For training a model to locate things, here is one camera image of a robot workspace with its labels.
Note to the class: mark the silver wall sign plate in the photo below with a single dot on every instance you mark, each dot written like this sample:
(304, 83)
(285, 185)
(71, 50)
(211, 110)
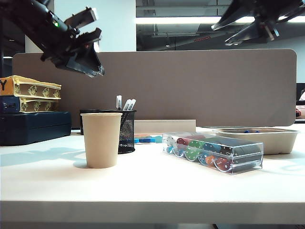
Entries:
(97, 47)

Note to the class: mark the long ceiling light strip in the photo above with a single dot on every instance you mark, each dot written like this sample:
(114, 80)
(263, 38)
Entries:
(178, 20)

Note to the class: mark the clear plastic poker chip case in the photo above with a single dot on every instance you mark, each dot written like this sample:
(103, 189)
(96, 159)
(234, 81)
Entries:
(245, 155)

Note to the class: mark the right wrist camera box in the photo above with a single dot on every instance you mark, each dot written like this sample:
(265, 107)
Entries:
(274, 29)

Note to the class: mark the kraft paper cup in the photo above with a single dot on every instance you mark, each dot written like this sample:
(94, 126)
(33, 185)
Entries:
(101, 143)

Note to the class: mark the teal magnetic numbers pack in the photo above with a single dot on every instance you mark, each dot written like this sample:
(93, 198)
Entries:
(145, 140)

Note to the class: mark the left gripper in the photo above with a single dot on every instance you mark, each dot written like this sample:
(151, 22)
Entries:
(71, 45)

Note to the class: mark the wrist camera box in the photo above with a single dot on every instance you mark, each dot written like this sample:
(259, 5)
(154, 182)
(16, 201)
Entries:
(88, 15)
(274, 29)

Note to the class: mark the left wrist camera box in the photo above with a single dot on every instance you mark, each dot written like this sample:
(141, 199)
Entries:
(88, 15)

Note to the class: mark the dark blue case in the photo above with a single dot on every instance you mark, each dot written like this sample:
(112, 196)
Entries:
(35, 128)

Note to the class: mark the yellow box with letter Y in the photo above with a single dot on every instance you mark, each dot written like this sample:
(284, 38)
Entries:
(35, 89)

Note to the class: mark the beige pulp tray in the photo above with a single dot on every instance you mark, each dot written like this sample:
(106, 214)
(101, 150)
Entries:
(274, 143)

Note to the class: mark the black poker chip stack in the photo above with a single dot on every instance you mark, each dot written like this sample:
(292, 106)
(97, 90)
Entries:
(240, 148)
(246, 164)

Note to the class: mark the blue and yellow box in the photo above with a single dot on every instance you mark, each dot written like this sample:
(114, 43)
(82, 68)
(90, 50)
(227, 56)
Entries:
(35, 106)

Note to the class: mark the black mesh pen holder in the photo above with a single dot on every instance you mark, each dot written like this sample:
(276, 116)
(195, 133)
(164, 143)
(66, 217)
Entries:
(127, 133)

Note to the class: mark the brown fabric desk divider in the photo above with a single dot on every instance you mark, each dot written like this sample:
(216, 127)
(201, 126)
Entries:
(190, 90)

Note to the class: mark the white poker chip stack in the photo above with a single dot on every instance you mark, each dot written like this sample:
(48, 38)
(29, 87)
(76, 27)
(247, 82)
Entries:
(171, 141)

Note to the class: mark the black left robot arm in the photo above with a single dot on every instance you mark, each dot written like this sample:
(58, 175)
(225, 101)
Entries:
(35, 19)

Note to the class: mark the background person in pink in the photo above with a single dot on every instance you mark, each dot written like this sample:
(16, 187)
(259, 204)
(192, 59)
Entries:
(303, 96)

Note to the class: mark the red poker chip stack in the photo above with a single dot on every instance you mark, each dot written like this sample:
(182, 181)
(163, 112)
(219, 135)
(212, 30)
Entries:
(222, 164)
(183, 142)

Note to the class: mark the green poker chip stack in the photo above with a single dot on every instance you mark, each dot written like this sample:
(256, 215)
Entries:
(191, 153)
(196, 144)

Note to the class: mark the light blue poker chip stack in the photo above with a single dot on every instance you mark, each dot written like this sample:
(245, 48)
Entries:
(168, 150)

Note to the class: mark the orange poker chip stack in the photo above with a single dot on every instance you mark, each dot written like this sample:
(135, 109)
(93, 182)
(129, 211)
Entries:
(210, 160)

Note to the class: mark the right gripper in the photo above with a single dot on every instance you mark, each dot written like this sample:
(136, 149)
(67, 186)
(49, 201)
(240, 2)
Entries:
(271, 12)

